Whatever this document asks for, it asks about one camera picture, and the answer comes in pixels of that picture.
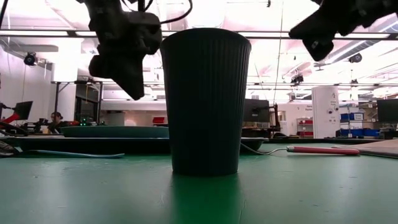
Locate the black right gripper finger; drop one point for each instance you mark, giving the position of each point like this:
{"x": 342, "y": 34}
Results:
{"x": 320, "y": 49}
{"x": 317, "y": 28}

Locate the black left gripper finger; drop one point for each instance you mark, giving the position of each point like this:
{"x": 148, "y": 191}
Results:
{"x": 124, "y": 73}

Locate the teal round plate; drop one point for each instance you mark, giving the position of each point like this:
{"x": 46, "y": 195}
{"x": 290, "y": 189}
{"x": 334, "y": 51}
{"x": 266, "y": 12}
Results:
{"x": 115, "y": 132}

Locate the black serving tray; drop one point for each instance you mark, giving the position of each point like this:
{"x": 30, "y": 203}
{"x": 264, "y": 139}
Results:
{"x": 93, "y": 145}

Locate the dark ribbed cup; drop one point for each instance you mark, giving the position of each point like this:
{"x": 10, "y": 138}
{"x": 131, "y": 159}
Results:
{"x": 205, "y": 102}

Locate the red storage bin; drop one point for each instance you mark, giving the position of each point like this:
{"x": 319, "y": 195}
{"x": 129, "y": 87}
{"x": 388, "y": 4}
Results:
{"x": 158, "y": 120}

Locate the white square pillar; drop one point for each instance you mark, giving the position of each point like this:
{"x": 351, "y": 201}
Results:
{"x": 325, "y": 109}

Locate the blue bin with white label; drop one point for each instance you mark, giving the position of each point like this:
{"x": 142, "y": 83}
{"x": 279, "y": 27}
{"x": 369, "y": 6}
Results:
{"x": 351, "y": 116}

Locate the person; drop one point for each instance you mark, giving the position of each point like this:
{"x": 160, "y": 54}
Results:
{"x": 56, "y": 123}

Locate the black desk monitor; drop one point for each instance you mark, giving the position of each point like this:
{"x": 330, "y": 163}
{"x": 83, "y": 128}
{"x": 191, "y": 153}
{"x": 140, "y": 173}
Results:
{"x": 256, "y": 110}

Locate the large black monitor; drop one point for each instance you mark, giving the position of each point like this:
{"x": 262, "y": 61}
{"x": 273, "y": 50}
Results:
{"x": 388, "y": 110}

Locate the blue storage bin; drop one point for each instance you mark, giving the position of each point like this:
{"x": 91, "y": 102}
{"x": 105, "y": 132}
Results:
{"x": 360, "y": 132}

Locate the black background robot rig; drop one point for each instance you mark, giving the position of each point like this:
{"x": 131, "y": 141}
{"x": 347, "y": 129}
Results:
{"x": 37, "y": 126}

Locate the small black monitor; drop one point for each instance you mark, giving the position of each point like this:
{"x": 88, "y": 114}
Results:
{"x": 23, "y": 110}

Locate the Acadia lighthouse picture book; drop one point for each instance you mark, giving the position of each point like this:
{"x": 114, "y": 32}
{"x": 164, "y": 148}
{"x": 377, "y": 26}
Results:
{"x": 373, "y": 148}

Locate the green table mat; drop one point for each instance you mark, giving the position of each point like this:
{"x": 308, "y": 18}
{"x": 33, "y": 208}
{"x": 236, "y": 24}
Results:
{"x": 93, "y": 193}

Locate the black ceiling camera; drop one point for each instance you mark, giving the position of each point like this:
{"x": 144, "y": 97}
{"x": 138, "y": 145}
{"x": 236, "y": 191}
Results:
{"x": 297, "y": 79}
{"x": 30, "y": 59}
{"x": 355, "y": 58}

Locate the black metal frame stand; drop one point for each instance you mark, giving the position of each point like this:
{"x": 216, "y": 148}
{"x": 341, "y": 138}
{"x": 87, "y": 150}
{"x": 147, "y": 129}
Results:
{"x": 87, "y": 105}

